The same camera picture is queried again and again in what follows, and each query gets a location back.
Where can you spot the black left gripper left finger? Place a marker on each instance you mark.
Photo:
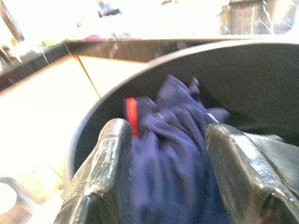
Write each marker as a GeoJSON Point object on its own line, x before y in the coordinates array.
{"type": "Point", "coordinates": [105, 158]}

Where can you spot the navy garment with red stripe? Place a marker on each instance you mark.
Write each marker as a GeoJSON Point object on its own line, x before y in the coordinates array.
{"type": "Point", "coordinates": [168, 151]}

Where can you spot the black plastic bucket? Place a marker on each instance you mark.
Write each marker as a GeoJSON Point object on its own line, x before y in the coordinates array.
{"type": "Point", "coordinates": [245, 81]}

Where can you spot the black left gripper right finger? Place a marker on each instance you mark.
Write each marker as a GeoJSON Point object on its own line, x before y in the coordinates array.
{"type": "Point", "coordinates": [236, 168]}

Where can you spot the dark marble countertop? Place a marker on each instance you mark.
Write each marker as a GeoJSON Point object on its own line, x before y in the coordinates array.
{"type": "Point", "coordinates": [130, 50]}

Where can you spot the light wooden base cabinet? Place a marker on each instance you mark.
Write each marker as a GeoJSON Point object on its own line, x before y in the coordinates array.
{"type": "Point", "coordinates": [46, 98]}

